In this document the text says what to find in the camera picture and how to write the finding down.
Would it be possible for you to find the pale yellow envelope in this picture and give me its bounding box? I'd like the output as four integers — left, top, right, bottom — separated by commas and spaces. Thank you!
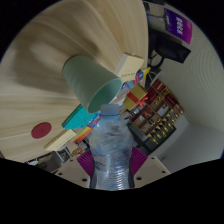
43, 128, 78, 151

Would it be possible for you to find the red and orange book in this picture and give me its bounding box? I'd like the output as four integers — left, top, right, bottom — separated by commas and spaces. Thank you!
71, 126, 94, 144

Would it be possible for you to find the flat round red coaster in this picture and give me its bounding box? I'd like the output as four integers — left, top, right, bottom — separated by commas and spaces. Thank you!
30, 122, 53, 140

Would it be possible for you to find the pale green cup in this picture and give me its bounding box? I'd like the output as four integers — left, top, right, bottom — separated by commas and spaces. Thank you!
62, 54, 123, 114

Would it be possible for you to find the wooden shelf unit with trophies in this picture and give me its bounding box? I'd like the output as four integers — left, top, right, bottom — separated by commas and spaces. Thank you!
128, 79, 186, 146

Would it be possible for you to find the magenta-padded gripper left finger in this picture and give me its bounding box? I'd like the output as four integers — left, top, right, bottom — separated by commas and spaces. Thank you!
54, 148, 97, 189

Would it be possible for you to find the teal book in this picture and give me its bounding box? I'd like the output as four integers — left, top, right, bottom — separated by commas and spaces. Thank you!
61, 103, 98, 130

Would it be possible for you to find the blue and red book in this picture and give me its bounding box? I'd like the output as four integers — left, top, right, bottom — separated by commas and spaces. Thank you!
87, 113, 103, 129

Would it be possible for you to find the clear plastic water bottle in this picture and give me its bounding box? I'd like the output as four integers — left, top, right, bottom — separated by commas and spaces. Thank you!
88, 103, 136, 191

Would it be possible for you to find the purple sign board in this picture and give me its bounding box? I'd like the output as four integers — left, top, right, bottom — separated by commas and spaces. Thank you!
164, 8, 194, 45

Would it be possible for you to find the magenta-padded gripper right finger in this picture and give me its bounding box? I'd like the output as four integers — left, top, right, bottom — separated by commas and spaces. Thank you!
129, 146, 172, 189

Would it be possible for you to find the blue patterned book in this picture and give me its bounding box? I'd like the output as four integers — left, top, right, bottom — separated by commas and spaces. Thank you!
133, 68, 151, 86

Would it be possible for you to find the cream flat box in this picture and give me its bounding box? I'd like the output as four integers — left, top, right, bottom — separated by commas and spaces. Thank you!
113, 52, 145, 81

